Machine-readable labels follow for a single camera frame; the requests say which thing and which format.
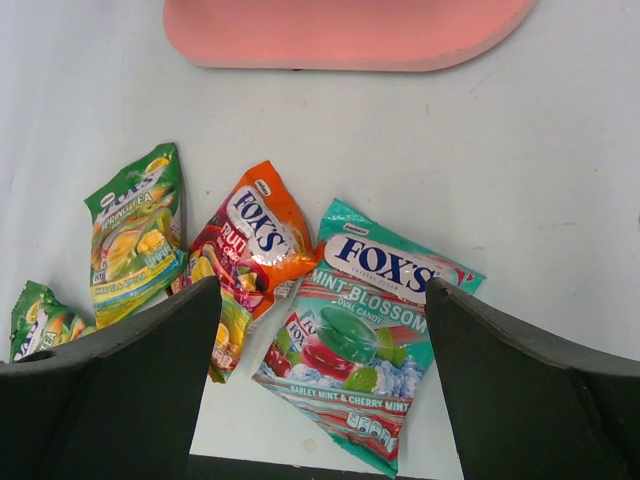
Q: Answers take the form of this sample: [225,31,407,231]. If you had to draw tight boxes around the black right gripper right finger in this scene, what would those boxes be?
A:
[426,278,639,479]

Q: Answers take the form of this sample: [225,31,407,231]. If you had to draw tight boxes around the orange fruits candy bag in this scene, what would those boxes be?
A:
[170,161,318,383]

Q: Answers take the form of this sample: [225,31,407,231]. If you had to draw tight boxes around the teal mint blossom candy bag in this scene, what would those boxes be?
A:
[253,200,484,477]

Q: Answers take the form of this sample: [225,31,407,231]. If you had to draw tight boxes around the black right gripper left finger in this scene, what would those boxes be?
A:
[1,277,222,479]

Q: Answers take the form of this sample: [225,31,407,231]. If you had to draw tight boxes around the green spring tea candy bag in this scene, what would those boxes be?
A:
[84,142,187,328]

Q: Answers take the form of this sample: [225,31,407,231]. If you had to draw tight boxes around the pink three-tier shelf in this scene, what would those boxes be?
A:
[163,0,535,72]

